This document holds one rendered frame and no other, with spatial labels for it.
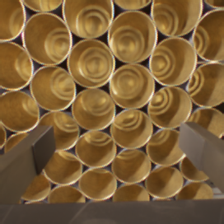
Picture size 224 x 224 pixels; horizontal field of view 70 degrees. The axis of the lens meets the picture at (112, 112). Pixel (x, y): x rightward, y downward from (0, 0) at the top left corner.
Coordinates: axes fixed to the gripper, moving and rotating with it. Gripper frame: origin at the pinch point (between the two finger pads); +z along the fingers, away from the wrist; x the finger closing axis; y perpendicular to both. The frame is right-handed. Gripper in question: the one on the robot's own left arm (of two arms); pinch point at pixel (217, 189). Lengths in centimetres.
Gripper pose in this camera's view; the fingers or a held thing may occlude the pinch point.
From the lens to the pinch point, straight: 40.9
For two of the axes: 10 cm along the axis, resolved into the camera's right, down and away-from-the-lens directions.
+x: -0.1, -9.6, -2.7
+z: -10.0, 0.1, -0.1
